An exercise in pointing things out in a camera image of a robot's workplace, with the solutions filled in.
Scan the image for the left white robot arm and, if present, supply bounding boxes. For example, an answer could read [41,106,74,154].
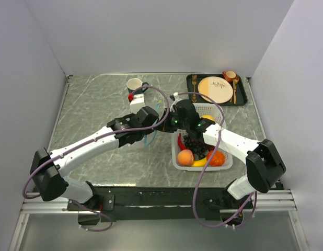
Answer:
[30,106,159,210]

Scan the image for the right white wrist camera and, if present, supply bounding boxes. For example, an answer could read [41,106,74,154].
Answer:
[170,92,181,104]

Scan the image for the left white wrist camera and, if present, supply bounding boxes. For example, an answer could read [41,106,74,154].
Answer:
[128,93,145,113]

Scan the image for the gold fork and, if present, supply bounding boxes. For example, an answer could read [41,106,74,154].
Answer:
[192,75,197,103]

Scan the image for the peach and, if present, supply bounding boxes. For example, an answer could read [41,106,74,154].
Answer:
[177,149,194,166]

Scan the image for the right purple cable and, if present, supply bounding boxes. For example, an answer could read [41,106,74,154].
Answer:
[192,91,257,229]

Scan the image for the white plastic basket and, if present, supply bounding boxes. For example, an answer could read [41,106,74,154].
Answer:
[171,103,233,172]

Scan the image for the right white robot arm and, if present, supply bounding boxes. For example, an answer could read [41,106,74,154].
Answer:
[157,99,286,208]

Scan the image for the red grape bunch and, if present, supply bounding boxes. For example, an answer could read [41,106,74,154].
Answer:
[195,141,215,152]

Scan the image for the clear zip top bag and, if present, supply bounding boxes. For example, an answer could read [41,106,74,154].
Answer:
[119,99,164,150]

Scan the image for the yellow lemon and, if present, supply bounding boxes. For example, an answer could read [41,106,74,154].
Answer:
[201,115,215,122]

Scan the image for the small orange cup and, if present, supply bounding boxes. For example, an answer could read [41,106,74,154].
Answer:
[222,71,237,82]

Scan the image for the red chili pepper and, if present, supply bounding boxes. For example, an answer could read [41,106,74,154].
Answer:
[177,133,187,151]

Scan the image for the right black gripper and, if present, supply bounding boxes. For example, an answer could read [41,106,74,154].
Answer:
[154,108,189,133]

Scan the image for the beige round plate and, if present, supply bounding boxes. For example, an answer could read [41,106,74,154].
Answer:
[198,76,233,104]

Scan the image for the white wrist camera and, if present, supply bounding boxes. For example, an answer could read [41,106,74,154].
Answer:
[170,92,181,104]
[128,93,145,113]

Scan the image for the green mug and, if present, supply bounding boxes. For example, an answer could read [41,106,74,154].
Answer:
[126,78,149,95]

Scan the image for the gold spoon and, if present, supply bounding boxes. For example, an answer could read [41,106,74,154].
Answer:
[229,75,239,104]

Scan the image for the black base beam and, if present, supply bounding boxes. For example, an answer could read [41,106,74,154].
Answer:
[64,187,259,226]

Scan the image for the banana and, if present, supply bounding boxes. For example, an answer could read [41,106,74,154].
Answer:
[191,158,207,167]

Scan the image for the black grape bunch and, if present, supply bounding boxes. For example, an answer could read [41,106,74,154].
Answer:
[183,135,206,160]

